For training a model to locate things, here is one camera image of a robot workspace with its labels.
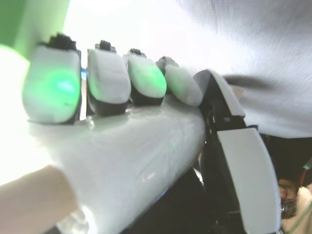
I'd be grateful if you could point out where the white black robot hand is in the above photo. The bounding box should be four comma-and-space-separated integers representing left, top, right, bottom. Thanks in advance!
21, 32, 281, 234

